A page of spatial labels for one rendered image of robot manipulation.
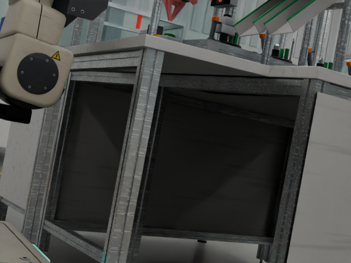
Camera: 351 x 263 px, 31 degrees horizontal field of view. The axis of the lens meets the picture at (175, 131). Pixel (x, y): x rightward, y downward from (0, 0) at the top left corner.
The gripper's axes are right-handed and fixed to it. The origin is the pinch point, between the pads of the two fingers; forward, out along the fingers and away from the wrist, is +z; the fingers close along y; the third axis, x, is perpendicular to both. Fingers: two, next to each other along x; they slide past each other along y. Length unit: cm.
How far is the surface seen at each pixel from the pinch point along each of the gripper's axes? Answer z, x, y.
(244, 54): 7.3, -19.9, -18.2
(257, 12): -6.2, -17.9, -22.9
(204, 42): 7.3, -4.5, -16.0
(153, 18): -15, -36, 73
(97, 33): -5, -24, 103
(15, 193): 80, -3, 110
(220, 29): -1.6, -19.3, -2.9
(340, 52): 6, -25, -55
